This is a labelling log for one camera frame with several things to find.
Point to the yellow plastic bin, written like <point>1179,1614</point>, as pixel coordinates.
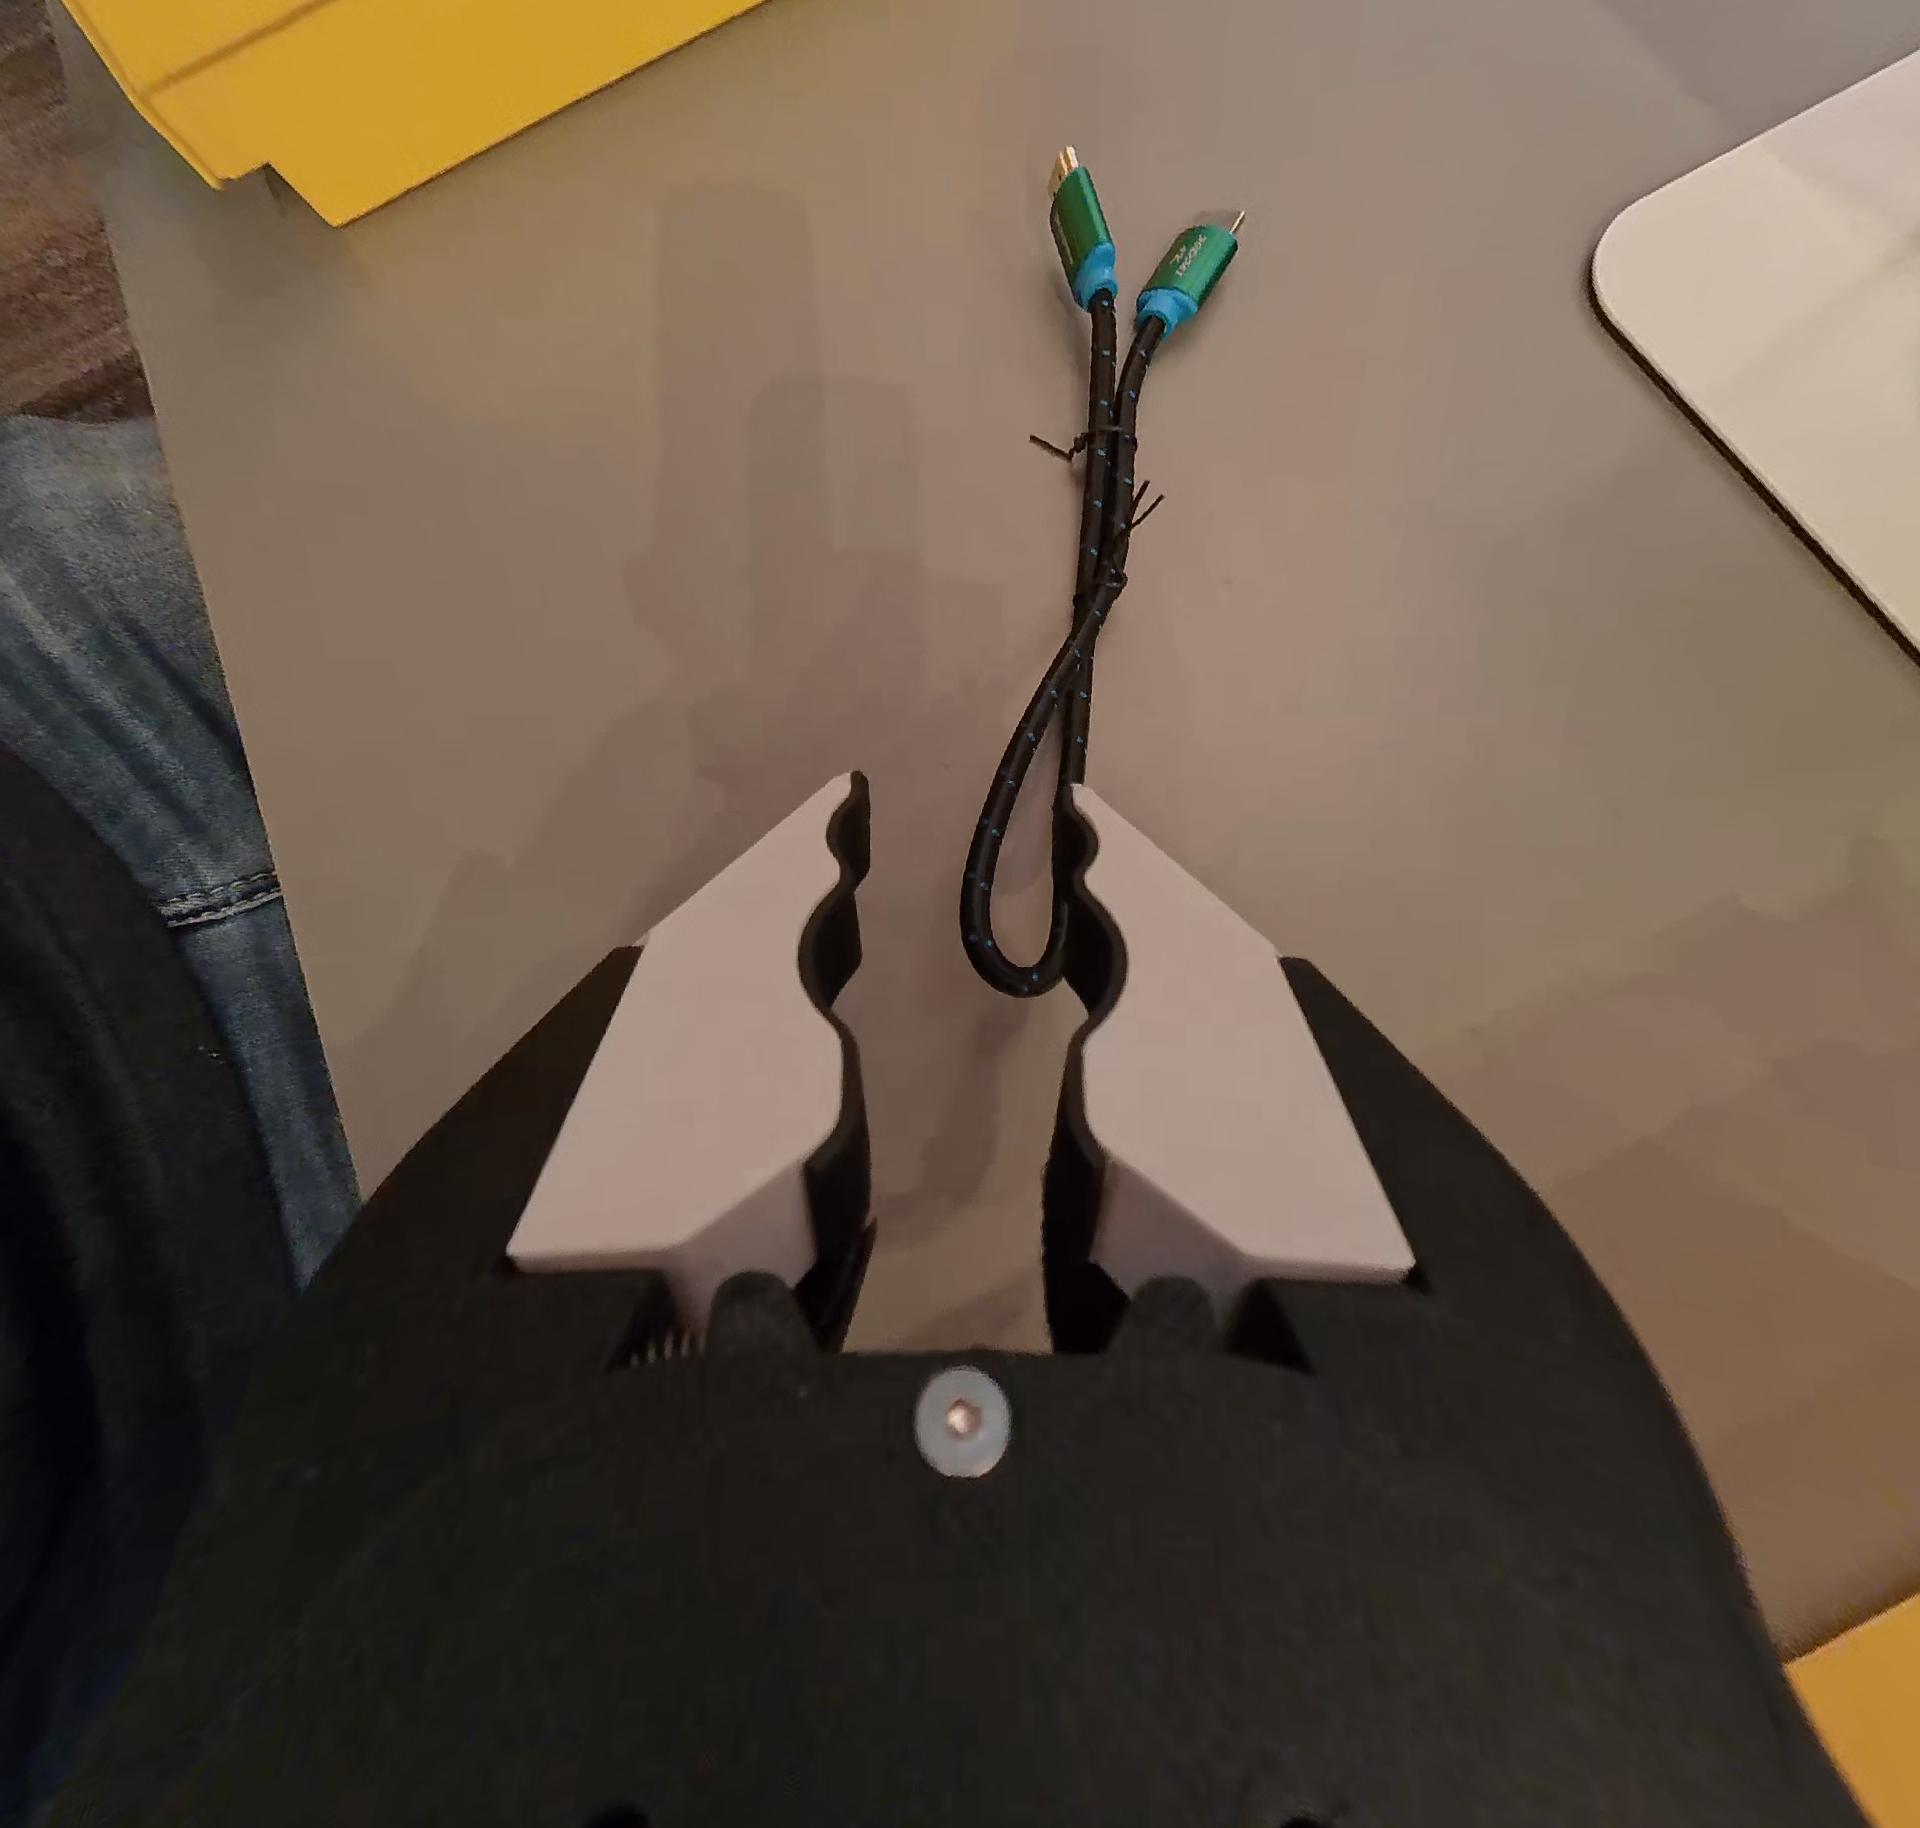
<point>1867,1738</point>
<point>450,28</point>

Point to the person's blue jeans leg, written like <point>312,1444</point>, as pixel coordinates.
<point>120,689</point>

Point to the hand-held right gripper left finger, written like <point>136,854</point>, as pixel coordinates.
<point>675,1109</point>

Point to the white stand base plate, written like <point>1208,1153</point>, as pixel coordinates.
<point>1800,328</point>

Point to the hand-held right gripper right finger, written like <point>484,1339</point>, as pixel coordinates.
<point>1246,1109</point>

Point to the thin dark twist tie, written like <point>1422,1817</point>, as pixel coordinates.
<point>1050,453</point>

